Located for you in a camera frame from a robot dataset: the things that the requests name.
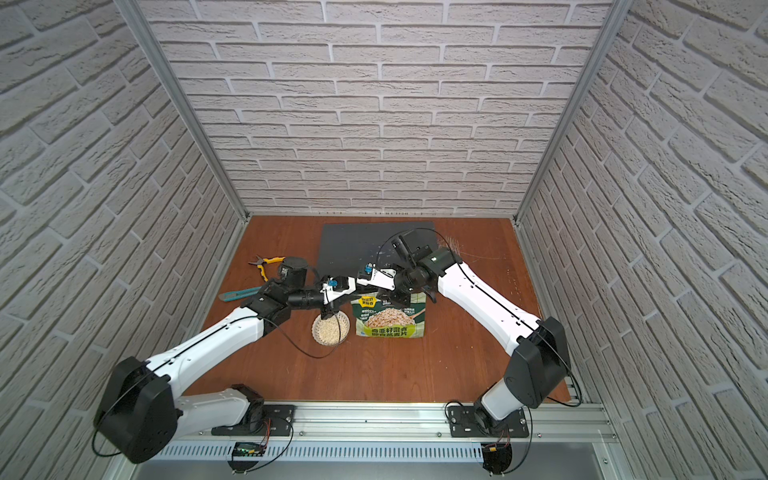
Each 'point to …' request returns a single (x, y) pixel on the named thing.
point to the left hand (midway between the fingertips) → (356, 284)
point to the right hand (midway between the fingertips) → (375, 295)
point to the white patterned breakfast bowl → (332, 330)
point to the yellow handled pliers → (261, 261)
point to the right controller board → (496, 457)
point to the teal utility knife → (224, 297)
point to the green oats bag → (376, 318)
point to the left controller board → (246, 455)
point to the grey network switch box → (346, 248)
